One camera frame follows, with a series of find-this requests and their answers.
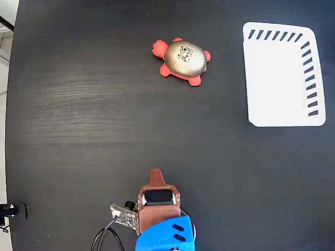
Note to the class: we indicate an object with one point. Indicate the red turtle toy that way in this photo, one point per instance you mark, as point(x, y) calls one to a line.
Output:
point(184, 60)

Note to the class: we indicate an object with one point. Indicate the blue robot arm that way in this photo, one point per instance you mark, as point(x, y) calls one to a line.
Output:
point(167, 235)

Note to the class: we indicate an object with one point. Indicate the white plastic tray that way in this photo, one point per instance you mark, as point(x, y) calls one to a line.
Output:
point(277, 83)

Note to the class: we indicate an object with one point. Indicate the black table clamp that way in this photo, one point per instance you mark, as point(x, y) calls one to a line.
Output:
point(15, 210)

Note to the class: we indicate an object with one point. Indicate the black bar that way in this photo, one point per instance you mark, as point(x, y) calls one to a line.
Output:
point(6, 23)

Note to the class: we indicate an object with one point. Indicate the bare camera circuit board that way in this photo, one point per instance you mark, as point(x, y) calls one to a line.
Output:
point(125, 217)

